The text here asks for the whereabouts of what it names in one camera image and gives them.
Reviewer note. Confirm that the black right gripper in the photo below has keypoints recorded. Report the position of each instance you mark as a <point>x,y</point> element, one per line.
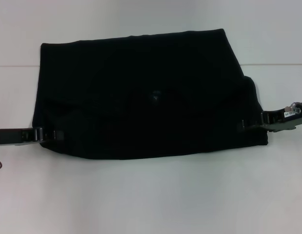
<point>275,120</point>

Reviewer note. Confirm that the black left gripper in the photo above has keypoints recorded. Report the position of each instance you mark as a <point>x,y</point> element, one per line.
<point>9,136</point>

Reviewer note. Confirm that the black shirt with FREE print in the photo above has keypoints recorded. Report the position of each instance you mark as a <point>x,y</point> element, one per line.
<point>141,97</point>

